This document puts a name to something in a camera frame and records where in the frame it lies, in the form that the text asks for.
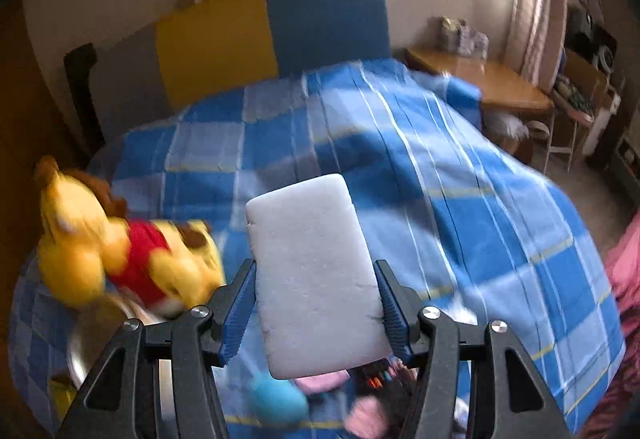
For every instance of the white foam sponge block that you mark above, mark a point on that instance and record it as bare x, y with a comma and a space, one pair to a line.
316, 291

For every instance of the pink cloth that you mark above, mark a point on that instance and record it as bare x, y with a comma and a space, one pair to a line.
622, 267

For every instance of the silver metal can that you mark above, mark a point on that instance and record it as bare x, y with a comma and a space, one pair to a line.
95, 326

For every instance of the blue plaid bed sheet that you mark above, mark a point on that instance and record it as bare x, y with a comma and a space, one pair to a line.
456, 218

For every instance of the blue plush toy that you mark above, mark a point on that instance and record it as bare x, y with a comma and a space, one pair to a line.
276, 402

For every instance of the items on side table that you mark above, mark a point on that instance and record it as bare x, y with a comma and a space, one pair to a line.
456, 37

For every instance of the yellow bear plush toy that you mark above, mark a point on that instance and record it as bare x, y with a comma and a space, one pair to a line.
89, 241

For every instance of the multicolour upholstered headboard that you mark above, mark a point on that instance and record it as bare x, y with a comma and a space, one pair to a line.
212, 47

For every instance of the beige curtain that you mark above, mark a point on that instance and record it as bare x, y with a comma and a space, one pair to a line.
535, 41

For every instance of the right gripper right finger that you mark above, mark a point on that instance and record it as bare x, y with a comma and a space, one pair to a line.
509, 398

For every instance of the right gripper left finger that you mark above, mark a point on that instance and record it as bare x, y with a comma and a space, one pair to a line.
120, 397

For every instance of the white stool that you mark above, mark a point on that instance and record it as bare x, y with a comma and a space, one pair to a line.
572, 111

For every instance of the wooden side table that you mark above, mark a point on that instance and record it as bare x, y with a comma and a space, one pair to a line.
502, 89

